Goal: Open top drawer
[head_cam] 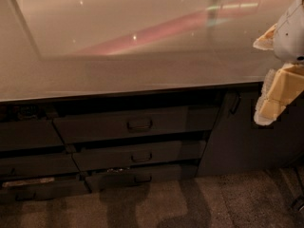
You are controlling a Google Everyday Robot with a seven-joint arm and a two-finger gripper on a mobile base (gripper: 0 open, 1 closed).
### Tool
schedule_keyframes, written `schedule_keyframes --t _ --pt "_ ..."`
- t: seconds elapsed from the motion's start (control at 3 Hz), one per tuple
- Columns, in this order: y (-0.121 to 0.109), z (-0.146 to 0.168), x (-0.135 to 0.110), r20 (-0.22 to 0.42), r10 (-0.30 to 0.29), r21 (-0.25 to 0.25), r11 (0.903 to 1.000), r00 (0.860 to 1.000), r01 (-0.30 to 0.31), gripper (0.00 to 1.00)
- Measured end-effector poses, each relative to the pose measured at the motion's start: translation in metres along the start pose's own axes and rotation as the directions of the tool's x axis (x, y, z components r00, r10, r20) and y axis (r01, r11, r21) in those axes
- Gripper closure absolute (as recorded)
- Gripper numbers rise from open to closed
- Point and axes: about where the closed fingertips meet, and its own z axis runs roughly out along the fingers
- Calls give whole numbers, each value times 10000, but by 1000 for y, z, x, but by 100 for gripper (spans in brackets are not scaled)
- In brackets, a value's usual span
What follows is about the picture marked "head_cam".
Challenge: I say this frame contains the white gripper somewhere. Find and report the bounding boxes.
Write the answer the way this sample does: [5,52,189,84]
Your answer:
[253,0,304,126]

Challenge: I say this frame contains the dark drawer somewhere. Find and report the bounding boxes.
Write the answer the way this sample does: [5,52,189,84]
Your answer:
[0,154,78,177]
[0,180,89,204]
[0,120,63,151]
[85,164,197,192]
[53,105,219,143]
[72,140,206,171]

